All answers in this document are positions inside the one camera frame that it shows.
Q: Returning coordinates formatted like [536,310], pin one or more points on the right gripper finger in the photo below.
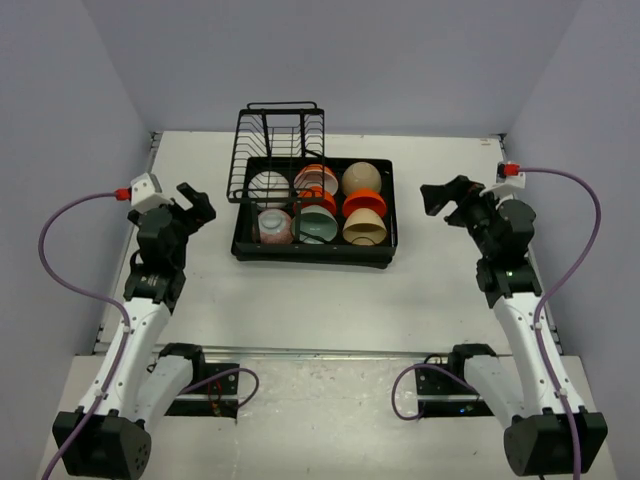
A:
[436,197]
[460,216]

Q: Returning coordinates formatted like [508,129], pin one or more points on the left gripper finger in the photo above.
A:
[204,212]
[190,194]

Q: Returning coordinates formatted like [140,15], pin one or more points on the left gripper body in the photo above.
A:
[183,219]

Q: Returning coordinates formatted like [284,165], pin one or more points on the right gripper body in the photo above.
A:
[482,206]

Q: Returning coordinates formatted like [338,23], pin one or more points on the tan bowl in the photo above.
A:
[364,227]

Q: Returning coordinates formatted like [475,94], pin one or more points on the light green bowl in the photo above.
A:
[314,225]

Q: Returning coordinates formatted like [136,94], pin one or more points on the orange white bowl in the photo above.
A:
[316,175]

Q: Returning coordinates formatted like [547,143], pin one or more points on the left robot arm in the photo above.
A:
[108,435]

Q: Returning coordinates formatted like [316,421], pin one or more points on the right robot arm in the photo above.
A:
[547,427]

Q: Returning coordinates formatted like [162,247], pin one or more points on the black dish rack tray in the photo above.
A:
[336,252]

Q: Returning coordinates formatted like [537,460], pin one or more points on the red patterned bowl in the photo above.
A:
[273,227]

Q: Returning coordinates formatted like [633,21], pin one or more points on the beige round bowl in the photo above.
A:
[361,175]

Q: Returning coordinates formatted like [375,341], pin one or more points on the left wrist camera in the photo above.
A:
[147,194]

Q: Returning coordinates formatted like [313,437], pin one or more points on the black wire plate rack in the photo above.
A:
[275,136]

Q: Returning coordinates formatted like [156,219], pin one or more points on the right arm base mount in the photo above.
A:
[441,397]

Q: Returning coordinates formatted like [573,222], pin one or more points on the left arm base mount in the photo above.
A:
[217,399]

